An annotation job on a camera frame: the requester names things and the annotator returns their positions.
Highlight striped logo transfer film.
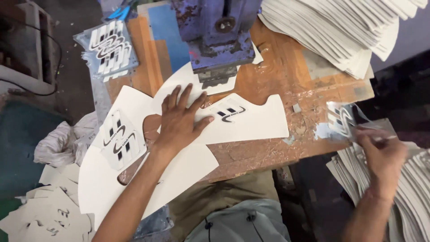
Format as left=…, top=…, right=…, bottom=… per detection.
left=210, top=98, right=248, bottom=124
left=325, top=101, right=398, bottom=142
left=102, top=110, right=127, bottom=148
left=111, top=130, right=148, bottom=171

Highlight person's right hand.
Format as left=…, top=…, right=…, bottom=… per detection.
left=353, top=126, right=408, bottom=199

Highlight grey machine frame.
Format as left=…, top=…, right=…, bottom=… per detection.
left=0, top=0, right=63, bottom=97

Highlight blue pad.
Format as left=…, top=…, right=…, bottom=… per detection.
left=147, top=3, right=191, bottom=74

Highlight fanned stack of white uppers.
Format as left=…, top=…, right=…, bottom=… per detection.
left=326, top=140, right=430, bottom=242

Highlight heap of printed white uppers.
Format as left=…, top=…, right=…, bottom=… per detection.
left=0, top=163, right=97, bottom=242

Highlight large white shoe upper sheet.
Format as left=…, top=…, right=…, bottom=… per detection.
left=77, top=85, right=219, bottom=231

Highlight white shoe piece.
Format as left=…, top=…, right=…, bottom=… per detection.
left=192, top=93, right=290, bottom=145

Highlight blue scissors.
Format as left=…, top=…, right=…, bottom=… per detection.
left=103, top=0, right=135, bottom=23

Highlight person's grey shirt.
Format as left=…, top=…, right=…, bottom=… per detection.
left=186, top=198, right=292, bottom=242

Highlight tall stack of white uppers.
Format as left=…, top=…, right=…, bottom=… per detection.
left=258, top=0, right=430, bottom=80

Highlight blue rusty press machine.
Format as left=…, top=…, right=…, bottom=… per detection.
left=169, top=0, right=265, bottom=90

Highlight person's olive trousers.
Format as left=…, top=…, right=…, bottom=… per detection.
left=167, top=170, right=280, bottom=233

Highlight person's left hand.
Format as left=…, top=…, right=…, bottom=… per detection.
left=155, top=83, right=215, bottom=154

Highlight black cable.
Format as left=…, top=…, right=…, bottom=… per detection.
left=0, top=16, right=64, bottom=97

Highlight crumpled white plastic bag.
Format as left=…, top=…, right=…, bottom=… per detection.
left=33, top=111, right=100, bottom=167

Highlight stack of logo transfer films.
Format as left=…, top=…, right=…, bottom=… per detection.
left=73, top=20, right=139, bottom=83

